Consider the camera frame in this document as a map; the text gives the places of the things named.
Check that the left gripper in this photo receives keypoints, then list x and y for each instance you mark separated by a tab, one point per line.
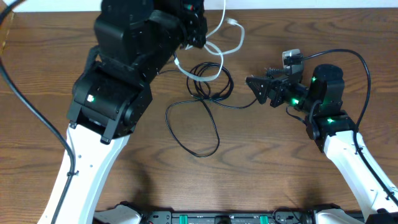
196	16

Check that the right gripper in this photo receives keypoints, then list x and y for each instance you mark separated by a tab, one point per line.
279	84

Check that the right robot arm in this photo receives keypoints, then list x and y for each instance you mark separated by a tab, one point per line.
334	132

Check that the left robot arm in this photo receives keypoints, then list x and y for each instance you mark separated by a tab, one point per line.
136	39

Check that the wooden side panel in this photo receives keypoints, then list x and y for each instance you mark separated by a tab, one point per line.
5	29

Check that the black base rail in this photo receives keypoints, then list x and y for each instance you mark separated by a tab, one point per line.
124	212

